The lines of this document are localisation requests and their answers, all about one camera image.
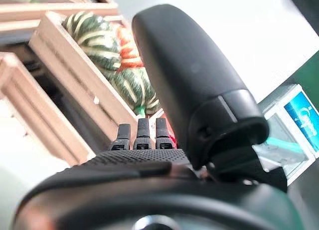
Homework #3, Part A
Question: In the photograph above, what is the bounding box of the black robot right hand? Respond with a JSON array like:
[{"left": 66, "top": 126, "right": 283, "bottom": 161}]
[{"left": 12, "top": 4, "right": 304, "bottom": 230}]

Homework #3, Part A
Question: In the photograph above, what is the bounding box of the wooden cabbage crate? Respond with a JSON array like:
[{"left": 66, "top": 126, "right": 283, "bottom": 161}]
[{"left": 0, "top": 52, "right": 97, "bottom": 167}]

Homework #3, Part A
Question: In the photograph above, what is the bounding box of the white case blue panel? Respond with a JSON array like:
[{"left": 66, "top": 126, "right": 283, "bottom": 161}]
[{"left": 251, "top": 84, "right": 319, "bottom": 187}]

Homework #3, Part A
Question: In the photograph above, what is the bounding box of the orange striped pumpkin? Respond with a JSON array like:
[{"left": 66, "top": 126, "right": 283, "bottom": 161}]
[{"left": 116, "top": 25, "right": 147, "bottom": 72}]

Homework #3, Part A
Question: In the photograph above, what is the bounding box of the green striped pumpkin with stem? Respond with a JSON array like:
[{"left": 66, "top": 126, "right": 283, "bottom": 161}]
[{"left": 109, "top": 65, "right": 161, "bottom": 117}]

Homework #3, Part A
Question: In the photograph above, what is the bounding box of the wooden pumpkin crate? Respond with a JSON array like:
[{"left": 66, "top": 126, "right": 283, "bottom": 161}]
[{"left": 28, "top": 11, "right": 165, "bottom": 146}]

